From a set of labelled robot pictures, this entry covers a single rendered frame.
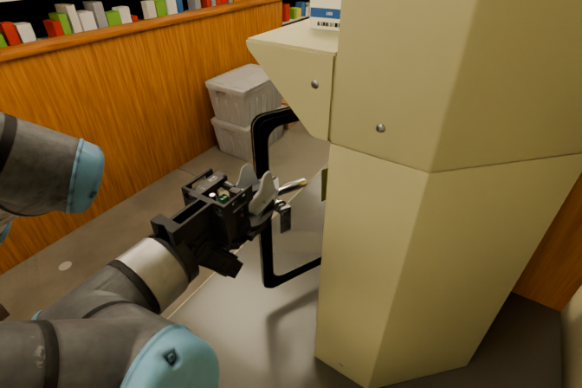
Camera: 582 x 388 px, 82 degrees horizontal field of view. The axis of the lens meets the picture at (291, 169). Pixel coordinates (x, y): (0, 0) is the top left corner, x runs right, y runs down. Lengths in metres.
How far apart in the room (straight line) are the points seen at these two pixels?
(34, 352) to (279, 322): 0.58
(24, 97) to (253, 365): 1.91
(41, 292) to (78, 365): 2.15
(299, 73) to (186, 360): 0.28
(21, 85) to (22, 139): 1.72
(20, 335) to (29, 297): 2.16
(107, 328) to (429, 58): 0.31
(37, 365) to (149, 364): 0.06
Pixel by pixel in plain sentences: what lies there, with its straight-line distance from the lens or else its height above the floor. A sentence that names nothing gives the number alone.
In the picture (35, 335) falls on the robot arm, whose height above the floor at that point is 1.42.
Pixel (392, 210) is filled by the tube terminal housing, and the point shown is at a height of 1.35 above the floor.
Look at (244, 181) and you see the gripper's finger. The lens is 0.50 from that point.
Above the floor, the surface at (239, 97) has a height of 0.60.
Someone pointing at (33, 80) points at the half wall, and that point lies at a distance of 2.30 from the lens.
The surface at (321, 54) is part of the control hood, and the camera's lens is 0.36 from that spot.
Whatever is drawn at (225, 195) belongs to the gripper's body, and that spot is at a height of 1.34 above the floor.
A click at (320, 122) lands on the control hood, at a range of 0.38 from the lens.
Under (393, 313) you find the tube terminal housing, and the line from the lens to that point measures 0.53.
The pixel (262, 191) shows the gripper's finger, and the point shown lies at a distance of 0.48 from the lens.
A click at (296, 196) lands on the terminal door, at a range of 0.62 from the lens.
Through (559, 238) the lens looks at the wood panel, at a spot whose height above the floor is 1.12.
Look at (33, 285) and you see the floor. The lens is 2.46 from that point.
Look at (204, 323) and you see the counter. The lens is 0.79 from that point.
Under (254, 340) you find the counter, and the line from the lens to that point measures 0.76.
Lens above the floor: 1.60
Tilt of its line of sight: 34 degrees down
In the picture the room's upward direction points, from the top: straight up
